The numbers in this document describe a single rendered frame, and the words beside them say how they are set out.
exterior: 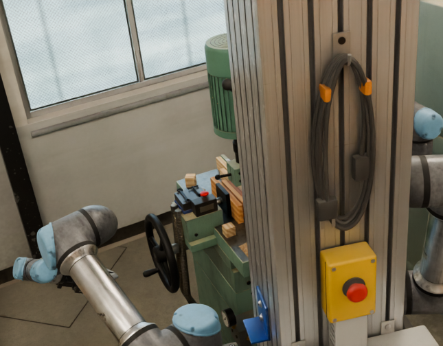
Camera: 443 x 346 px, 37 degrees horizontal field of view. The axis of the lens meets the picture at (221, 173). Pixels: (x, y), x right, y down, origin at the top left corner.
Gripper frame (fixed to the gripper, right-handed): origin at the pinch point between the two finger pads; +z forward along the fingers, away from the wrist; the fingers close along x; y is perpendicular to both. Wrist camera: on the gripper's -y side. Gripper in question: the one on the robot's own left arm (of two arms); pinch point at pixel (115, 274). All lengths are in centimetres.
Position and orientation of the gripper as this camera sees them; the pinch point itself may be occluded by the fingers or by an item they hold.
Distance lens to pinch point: 241.4
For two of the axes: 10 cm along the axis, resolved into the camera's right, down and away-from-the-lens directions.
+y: -3.7, 8.9, 2.7
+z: 8.4, 1.9, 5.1
